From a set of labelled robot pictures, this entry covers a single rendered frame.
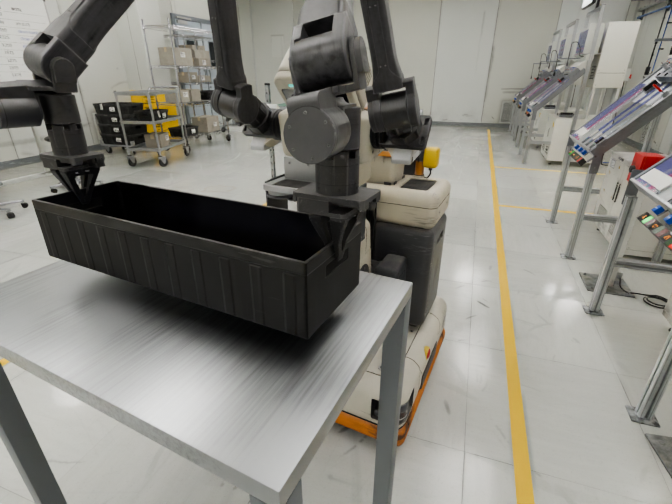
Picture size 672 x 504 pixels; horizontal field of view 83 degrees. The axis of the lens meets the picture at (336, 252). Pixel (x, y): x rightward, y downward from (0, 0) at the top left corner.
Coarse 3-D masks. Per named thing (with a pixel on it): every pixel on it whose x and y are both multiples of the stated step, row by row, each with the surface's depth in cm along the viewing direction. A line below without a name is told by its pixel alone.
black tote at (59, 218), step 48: (96, 192) 78; (144, 192) 80; (48, 240) 71; (96, 240) 64; (144, 240) 58; (192, 240) 53; (240, 240) 72; (288, 240) 67; (192, 288) 57; (240, 288) 53; (288, 288) 49; (336, 288) 56
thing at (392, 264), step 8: (392, 256) 129; (400, 256) 129; (376, 264) 129; (384, 264) 123; (392, 264) 123; (400, 264) 124; (376, 272) 123; (384, 272) 121; (392, 272) 120; (400, 272) 123
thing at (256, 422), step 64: (0, 320) 61; (64, 320) 61; (128, 320) 61; (192, 320) 61; (384, 320) 61; (0, 384) 72; (64, 384) 50; (128, 384) 49; (192, 384) 49; (256, 384) 49; (320, 384) 49; (384, 384) 80; (192, 448) 41; (256, 448) 40; (384, 448) 88
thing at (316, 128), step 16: (352, 48) 42; (352, 64) 42; (368, 64) 45; (304, 96) 38; (320, 96) 38; (288, 112) 38; (304, 112) 38; (320, 112) 37; (336, 112) 40; (288, 128) 39; (304, 128) 39; (320, 128) 38; (336, 128) 38; (288, 144) 40; (304, 144) 39; (320, 144) 39; (336, 144) 39; (304, 160) 40; (320, 160) 39
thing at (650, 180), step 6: (666, 162) 163; (654, 168) 167; (660, 168) 163; (666, 168) 160; (648, 174) 167; (654, 174) 163; (660, 174) 159; (666, 174) 156; (642, 180) 166; (648, 180) 163; (654, 180) 159; (660, 180) 156; (666, 180) 153; (648, 186) 159; (654, 186) 156; (660, 186) 153; (666, 186) 150; (654, 192) 152; (660, 192) 151
